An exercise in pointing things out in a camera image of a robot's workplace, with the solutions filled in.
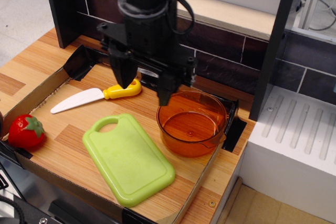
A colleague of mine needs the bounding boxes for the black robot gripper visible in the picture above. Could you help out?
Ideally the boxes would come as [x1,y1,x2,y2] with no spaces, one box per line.
[97,0,196,106]

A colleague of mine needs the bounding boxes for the white knife yellow handle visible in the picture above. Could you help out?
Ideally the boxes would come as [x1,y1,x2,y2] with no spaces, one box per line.
[50,79,142,114]

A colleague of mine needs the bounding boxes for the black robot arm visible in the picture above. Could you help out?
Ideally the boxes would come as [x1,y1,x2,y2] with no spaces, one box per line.
[97,0,197,106]

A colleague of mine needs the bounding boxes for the green plastic cutting board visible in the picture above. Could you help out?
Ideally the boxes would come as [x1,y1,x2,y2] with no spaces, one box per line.
[82,114,175,207]

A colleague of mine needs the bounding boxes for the cardboard fence with black tape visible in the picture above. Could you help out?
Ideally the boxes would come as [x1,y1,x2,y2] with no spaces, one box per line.
[1,44,243,223]

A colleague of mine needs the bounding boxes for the orange transparent plastic pot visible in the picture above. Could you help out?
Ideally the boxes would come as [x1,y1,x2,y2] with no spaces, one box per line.
[156,90,228,158]

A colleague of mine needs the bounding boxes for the red toy strawberry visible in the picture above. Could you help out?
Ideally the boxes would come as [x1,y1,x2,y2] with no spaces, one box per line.
[8,114,45,148]

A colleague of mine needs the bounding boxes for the white dish drying rack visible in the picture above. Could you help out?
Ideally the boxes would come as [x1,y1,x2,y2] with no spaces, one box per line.
[239,87,335,222]

